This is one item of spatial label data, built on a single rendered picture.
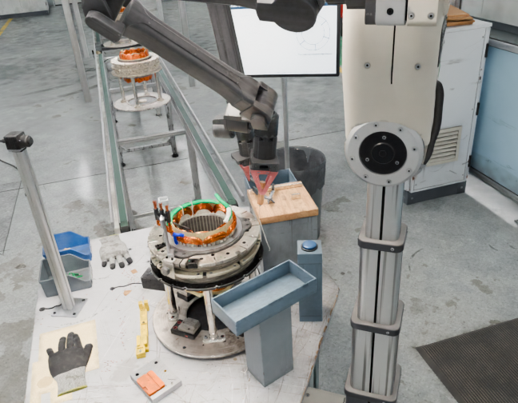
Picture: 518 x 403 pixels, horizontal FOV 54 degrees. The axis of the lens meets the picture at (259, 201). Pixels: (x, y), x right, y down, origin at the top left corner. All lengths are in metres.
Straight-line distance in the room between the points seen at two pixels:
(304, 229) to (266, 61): 0.96
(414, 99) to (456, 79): 2.58
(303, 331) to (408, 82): 0.86
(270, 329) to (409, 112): 0.63
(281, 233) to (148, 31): 0.81
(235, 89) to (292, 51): 1.24
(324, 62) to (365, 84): 1.31
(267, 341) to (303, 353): 0.21
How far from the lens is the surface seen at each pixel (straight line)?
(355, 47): 0.99
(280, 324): 1.33
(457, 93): 3.63
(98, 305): 1.81
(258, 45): 2.34
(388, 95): 1.02
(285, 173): 1.86
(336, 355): 2.60
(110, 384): 1.54
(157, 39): 1.06
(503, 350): 2.76
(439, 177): 3.83
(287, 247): 1.65
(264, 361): 1.38
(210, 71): 1.09
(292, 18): 0.86
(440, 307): 2.93
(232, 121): 1.22
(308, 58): 2.32
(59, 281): 1.75
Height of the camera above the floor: 1.87
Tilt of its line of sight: 29 degrees down
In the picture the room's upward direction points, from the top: 4 degrees counter-clockwise
